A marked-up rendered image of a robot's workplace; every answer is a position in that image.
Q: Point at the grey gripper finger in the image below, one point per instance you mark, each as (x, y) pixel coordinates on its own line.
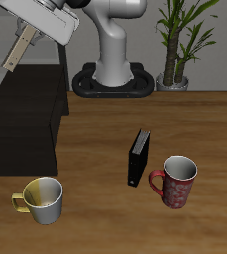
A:
(20, 29)
(37, 37)

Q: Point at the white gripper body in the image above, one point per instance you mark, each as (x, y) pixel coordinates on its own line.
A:
(42, 18)

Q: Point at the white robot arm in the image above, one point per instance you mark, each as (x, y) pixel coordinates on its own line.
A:
(113, 49)

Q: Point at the black book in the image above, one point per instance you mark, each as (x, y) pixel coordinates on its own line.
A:
(138, 162)

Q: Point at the dark wooden cabinet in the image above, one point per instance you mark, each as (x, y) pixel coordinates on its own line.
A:
(22, 125)

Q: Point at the green pot plant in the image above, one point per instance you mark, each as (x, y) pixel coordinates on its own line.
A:
(171, 56)

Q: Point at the yellow and white mug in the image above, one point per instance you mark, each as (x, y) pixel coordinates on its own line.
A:
(47, 210)

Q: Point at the red patterned mug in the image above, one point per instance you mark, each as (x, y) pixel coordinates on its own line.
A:
(177, 191)

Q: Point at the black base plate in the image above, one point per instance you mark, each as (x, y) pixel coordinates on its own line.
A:
(141, 86)

